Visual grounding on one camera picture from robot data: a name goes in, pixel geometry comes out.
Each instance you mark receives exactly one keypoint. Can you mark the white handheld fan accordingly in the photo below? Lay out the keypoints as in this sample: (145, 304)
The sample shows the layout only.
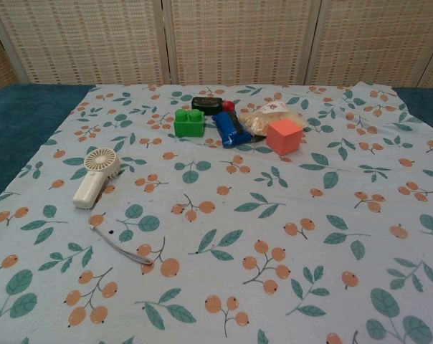
(91, 181)

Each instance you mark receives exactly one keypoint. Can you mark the blue snack packet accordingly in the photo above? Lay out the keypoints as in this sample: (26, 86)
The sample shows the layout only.
(231, 129)

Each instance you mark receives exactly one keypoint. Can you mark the green toy building block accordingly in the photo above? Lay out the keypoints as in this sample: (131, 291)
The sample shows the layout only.
(189, 124)

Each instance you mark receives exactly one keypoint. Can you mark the floral fruit print tablecloth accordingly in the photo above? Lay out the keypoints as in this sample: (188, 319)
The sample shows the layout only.
(216, 233)

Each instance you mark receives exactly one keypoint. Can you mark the small red ball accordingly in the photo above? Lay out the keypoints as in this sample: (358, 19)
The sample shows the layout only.
(229, 105)

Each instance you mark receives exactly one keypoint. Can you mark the black rectangular case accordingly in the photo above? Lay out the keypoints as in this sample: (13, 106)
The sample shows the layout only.
(206, 104)

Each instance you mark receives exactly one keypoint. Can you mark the clear bag of beige pieces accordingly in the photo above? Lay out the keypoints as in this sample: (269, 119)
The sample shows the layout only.
(263, 120)

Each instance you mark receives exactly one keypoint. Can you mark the salmon pink cube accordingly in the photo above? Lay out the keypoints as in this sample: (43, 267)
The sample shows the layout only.
(284, 138)

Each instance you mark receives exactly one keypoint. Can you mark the woven folding screen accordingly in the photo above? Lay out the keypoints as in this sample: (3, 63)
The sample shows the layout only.
(216, 41)

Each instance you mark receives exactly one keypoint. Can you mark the teal blue carpet cover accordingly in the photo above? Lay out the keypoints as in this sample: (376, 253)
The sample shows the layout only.
(19, 122)

